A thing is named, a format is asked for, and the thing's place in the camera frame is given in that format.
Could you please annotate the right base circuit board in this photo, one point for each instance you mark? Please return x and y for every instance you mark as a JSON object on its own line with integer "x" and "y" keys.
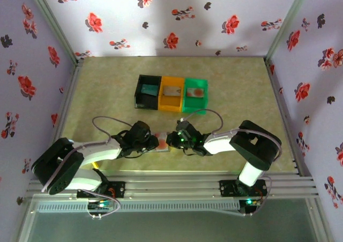
{"x": 250, "y": 202}

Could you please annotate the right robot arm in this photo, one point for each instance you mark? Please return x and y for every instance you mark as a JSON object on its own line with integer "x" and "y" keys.
{"x": 219, "y": 144}

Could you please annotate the yellow strip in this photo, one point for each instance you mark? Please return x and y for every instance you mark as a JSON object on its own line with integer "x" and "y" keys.
{"x": 96, "y": 165}

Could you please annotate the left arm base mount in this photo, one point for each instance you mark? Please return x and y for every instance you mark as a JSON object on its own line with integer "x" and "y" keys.
{"x": 119, "y": 189}

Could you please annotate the black plastic bin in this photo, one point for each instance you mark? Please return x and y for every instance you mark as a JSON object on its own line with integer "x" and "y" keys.
{"x": 147, "y": 102}

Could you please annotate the grey card holder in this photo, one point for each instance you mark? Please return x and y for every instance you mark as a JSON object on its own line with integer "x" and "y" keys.
{"x": 160, "y": 151}

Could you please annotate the aluminium table rail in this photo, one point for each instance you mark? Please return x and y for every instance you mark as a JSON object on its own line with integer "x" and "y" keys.
{"x": 174, "y": 185}

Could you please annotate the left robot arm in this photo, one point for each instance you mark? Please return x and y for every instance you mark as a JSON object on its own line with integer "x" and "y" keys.
{"x": 99, "y": 152}

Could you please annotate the red circle print card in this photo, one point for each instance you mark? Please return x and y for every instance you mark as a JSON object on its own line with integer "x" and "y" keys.
{"x": 162, "y": 145}
{"x": 195, "y": 92}

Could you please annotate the green plastic bin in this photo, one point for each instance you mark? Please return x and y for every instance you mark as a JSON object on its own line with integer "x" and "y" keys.
{"x": 194, "y": 105}

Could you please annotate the base circuit board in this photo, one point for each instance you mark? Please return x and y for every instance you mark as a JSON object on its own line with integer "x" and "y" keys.
{"x": 250, "y": 202}
{"x": 100, "y": 205}

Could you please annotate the left base circuit board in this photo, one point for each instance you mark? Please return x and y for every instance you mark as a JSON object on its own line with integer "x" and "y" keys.
{"x": 100, "y": 205}

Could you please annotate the beige card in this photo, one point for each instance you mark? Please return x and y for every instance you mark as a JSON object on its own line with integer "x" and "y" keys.
{"x": 172, "y": 91}

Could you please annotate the yellow plastic bin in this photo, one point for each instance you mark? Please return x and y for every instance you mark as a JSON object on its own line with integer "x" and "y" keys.
{"x": 171, "y": 104}

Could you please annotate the aluminium frame post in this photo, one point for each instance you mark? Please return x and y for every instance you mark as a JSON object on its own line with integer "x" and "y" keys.
{"x": 286, "y": 25}
{"x": 55, "y": 25}

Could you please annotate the aluminium side rail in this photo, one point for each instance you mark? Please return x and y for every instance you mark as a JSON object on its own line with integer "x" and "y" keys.
{"x": 73, "y": 84}
{"x": 282, "y": 105}

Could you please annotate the teal card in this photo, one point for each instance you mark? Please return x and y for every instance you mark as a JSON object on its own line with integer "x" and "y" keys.
{"x": 149, "y": 90}

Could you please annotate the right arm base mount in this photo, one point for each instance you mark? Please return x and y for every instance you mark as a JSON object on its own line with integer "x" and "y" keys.
{"x": 226, "y": 188}

